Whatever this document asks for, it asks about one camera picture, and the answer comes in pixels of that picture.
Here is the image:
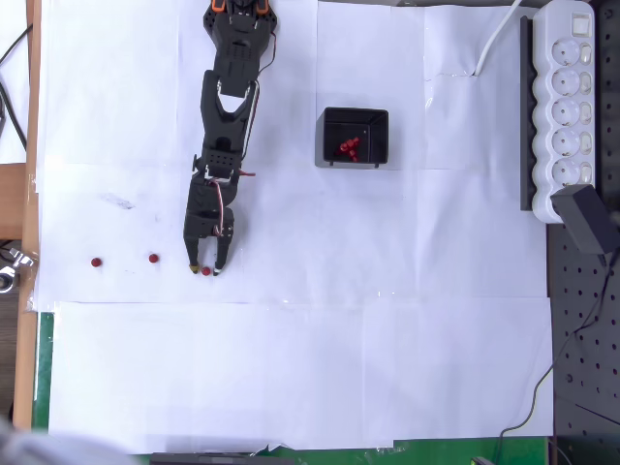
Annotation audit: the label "black robot base orange clips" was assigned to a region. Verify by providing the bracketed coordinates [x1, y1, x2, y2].
[208, 0, 270, 15]

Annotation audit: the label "black open box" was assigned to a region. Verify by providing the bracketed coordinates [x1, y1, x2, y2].
[314, 107, 390, 170]

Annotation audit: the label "white paper table cover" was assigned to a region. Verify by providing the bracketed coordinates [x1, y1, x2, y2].
[33, 0, 556, 456]

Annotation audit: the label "metal clamp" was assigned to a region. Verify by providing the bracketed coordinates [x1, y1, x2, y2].
[0, 246, 38, 295]

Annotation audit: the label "green mat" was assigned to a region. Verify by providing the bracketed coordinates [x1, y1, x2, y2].
[32, 312, 553, 465]

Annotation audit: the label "grey ribbed panel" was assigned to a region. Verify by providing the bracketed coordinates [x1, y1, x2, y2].
[0, 294, 23, 416]

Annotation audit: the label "wooden board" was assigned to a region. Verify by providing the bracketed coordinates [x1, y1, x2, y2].
[12, 0, 44, 428]

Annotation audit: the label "flat black device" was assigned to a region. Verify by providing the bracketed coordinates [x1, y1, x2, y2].
[148, 450, 295, 465]

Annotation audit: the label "grey blurred object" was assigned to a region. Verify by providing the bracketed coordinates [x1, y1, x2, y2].
[0, 415, 140, 465]

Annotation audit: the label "black power adapter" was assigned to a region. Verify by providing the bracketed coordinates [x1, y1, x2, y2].
[550, 183, 609, 257]

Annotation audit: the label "white power strip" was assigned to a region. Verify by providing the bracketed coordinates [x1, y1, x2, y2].
[531, 0, 596, 225]

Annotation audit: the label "black pegboard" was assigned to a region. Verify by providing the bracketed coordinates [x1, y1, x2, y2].
[545, 0, 620, 465]

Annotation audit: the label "black rail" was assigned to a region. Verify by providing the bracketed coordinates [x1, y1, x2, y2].
[519, 15, 538, 212]

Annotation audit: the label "white power cable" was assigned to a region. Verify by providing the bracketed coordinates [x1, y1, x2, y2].
[473, 0, 524, 78]

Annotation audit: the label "thin black cable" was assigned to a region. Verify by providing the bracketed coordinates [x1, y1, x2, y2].
[493, 251, 617, 465]

